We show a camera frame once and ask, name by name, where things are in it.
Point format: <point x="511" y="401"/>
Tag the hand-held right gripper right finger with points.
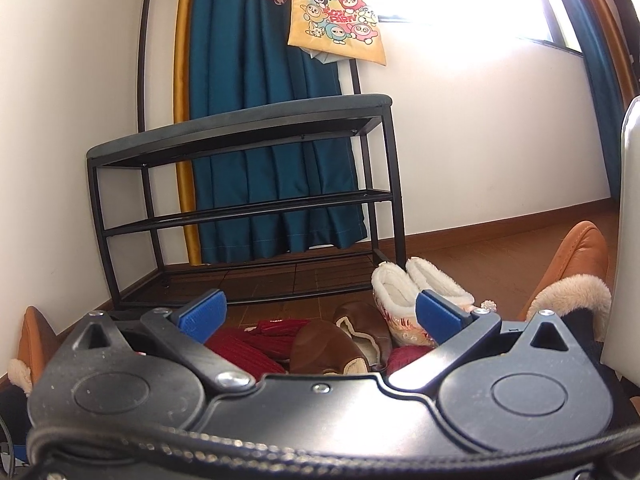
<point x="440" y="317"/>

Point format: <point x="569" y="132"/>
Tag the brown leather shoe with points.
<point x="320" y="345"/>
<point x="365" y="317"/>

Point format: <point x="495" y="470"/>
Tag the yellow cartoon print tote bag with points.
<point x="345" y="45"/>

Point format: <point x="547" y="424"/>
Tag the gold curtain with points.
<point x="607" y="25"/>
<point x="182" y="60"/>

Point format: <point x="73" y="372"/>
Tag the white furry slipper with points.
<point x="435" y="277"/>
<point x="387" y="285"/>

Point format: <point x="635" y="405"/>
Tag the white furniture panel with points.
<point x="630" y="210"/>

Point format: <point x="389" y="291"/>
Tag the orange fur-trimmed boot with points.
<point x="575" y="255"/>
<point x="37" y="340"/>

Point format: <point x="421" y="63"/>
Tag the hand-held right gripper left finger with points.
<point x="202" y="316"/>

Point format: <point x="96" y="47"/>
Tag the black metal shoe rack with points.
<point x="225" y="127"/>

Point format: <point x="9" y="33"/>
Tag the teal curtain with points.
<point x="235" y="60"/>
<point x="597" y="85"/>

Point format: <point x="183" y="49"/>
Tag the red knit slipper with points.
<point x="275" y="335"/>
<point x="235" y="350"/>
<point x="405" y="357"/>

